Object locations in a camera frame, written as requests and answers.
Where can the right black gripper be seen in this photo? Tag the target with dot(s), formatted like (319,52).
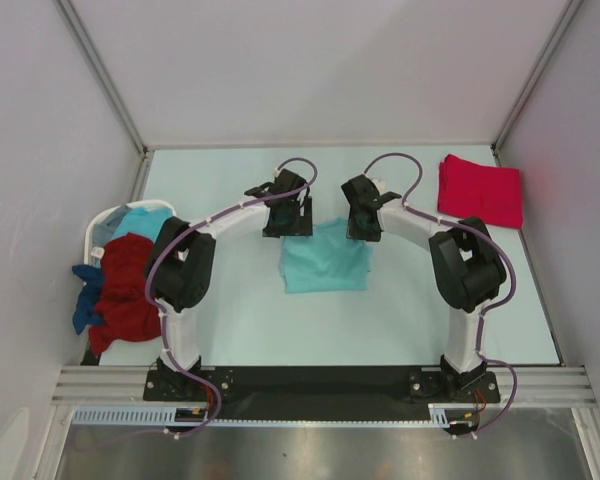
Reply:
(354,230)

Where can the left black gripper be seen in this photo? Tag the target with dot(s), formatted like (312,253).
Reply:
(301,225)

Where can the teal t-shirt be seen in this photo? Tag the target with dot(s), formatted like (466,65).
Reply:
(327,261)

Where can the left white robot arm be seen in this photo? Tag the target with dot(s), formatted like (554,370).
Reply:
(181,266)

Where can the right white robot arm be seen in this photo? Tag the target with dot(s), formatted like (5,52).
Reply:
(468,269)

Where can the folded red t-shirt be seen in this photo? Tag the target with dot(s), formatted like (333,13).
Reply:
(467,189)

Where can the light blue t-shirt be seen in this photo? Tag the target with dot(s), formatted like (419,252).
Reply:
(143,222)

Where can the dark red t-shirt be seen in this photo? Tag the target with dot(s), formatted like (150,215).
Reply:
(126,313)

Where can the white laundry basket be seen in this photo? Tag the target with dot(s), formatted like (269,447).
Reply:
(102,226)

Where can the dark blue t-shirt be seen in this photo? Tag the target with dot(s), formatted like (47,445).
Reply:
(85,314)

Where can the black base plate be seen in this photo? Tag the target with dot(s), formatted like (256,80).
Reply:
(322,393)

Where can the aluminium frame rail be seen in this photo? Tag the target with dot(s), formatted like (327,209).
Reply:
(100,385)

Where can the light blue cable duct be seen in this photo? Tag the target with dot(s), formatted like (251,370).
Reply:
(139,416)

